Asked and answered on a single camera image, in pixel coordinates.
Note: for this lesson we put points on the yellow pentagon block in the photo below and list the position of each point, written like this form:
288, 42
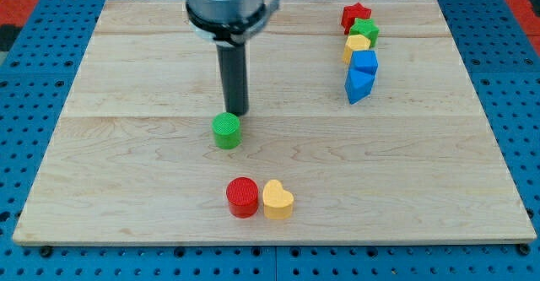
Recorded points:
354, 43

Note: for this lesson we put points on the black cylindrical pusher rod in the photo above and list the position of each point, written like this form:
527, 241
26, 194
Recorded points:
233, 73

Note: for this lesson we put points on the yellow heart block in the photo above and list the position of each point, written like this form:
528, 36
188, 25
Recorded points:
278, 203

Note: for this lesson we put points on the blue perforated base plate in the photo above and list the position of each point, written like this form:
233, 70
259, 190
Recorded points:
39, 68

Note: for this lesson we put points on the blue cube block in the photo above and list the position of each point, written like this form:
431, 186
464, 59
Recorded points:
364, 61

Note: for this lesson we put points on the green cylinder block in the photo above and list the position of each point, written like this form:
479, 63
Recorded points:
226, 130

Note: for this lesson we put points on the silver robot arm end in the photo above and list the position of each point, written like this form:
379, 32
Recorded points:
229, 22

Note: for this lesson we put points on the red star block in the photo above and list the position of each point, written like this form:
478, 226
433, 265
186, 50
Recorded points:
351, 13

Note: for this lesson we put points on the red cylinder block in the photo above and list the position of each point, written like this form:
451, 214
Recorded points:
242, 195

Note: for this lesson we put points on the green star block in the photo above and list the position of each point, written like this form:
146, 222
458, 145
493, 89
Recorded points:
366, 28

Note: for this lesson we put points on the light wooden board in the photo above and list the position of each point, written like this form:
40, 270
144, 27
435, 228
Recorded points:
132, 160

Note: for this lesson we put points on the blue triangle block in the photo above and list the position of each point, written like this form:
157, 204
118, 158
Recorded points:
358, 85

